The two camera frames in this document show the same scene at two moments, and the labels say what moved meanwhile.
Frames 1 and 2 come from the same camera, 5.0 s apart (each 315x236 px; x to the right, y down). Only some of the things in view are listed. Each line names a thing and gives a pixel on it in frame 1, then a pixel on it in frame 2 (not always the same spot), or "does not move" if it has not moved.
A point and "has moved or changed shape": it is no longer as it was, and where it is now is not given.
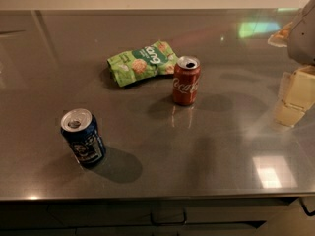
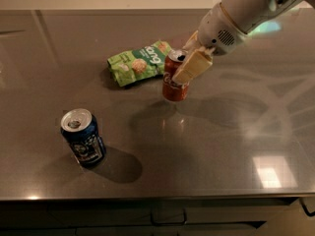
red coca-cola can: x=186 y=80 has moved or changed shape
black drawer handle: x=183 y=222 does not move
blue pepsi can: x=83 y=136 does not move
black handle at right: x=305 y=208 does not move
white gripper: x=303 y=36 -> x=215 y=29
